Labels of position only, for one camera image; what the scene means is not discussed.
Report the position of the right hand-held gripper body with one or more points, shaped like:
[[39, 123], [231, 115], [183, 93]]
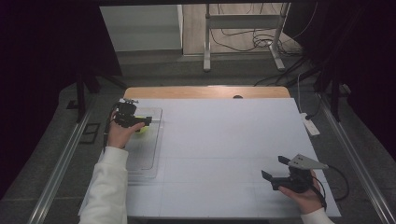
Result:
[[294, 182]]

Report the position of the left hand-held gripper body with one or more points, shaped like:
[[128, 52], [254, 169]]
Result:
[[126, 116]]

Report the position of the yellow tennis ball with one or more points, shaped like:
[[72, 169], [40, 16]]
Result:
[[142, 129]]

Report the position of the clear plastic container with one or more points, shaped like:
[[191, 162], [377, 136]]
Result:
[[144, 152]]

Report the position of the person's left hand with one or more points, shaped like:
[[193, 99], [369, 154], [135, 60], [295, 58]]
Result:
[[120, 137]]

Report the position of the person's right hand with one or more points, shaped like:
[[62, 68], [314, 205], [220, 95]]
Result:
[[306, 200]]

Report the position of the white power strip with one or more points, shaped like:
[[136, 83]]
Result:
[[310, 125]]

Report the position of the black stand leg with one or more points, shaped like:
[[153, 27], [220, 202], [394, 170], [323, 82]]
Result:
[[81, 99], [335, 99]]

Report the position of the white board sheet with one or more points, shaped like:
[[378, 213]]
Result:
[[218, 174]]

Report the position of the white cabinet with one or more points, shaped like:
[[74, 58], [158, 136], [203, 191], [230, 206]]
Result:
[[140, 28]]

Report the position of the aluminium rail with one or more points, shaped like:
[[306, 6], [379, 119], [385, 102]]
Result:
[[358, 168], [62, 168]]

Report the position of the grey metal desk frame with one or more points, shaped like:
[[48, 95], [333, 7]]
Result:
[[239, 21]]

